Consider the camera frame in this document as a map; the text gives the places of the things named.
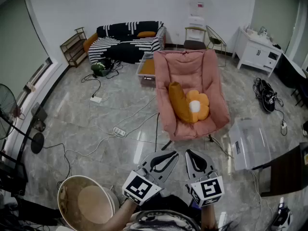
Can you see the dark wooden table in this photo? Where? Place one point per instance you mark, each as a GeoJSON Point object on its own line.
{"type": "Point", "coordinates": [286, 170]}

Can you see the small white plug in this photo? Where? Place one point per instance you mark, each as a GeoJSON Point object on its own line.
{"type": "Point", "coordinates": [284, 125]}

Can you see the white power strip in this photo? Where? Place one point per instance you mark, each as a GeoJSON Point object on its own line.
{"type": "Point", "coordinates": [119, 131]}

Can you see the green black bag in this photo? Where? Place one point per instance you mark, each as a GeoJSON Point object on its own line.
{"type": "Point", "coordinates": [98, 67]}

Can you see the black white striped sofa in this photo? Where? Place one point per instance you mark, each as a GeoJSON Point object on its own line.
{"type": "Point", "coordinates": [125, 44]}

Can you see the black low cabinet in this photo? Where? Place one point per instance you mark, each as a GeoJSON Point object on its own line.
{"type": "Point", "coordinates": [12, 174]}

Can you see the clear plastic storage box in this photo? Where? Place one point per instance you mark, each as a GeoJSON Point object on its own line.
{"type": "Point", "coordinates": [250, 141]}
{"type": "Point", "coordinates": [144, 80]}

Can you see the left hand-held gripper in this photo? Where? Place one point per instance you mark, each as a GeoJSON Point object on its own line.
{"type": "Point", "coordinates": [139, 189]}

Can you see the pink lounge chair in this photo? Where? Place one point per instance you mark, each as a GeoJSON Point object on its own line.
{"type": "Point", "coordinates": [187, 66]}

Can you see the yellow flower cushion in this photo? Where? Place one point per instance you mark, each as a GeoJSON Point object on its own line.
{"type": "Point", "coordinates": [203, 100]}

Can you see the white flat power adapter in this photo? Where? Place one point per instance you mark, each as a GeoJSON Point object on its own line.
{"type": "Point", "coordinates": [96, 99]}

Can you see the person's black trousers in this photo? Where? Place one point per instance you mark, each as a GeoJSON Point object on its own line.
{"type": "Point", "coordinates": [173, 202]}

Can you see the white top desk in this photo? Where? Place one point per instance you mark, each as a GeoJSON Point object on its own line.
{"type": "Point", "coordinates": [293, 66]}

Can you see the black standing fan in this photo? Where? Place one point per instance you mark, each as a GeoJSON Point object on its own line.
{"type": "Point", "coordinates": [7, 109]}

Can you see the person's patterned shirt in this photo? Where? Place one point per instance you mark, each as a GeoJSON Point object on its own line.
{"type": "Point", "coordinates": [163, 221]}

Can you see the person's right forearm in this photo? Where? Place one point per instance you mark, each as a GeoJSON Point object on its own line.
{"type": "Point", "coordinates": [208, 218]}

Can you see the orange rectangular pillow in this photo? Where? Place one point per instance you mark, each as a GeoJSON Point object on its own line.
{"type": "Point", "coordinates": [179, 100]}

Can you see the black white handheld device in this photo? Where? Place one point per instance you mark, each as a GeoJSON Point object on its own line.
{"type": "Point", "coordinates": [282, 216]}

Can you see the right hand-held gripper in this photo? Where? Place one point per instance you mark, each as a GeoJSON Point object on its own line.
{"type": "Point", "coordinates": [208, 190]}

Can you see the dark grey box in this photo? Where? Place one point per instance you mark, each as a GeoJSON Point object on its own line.
{"type": "Point", "coordinates": [38, 109]}

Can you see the white cabinet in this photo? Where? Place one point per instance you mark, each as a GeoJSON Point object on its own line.
{"type": "Point", "coordinates": [257, 52]}

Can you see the white water dispenser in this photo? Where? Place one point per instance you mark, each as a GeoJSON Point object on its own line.
{"type": "Point", "coordinates": [197, 20]}

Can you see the person's left forearm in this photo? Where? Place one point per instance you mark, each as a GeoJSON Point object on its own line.
{"type": "Point", "coordinates": [122, 213]}

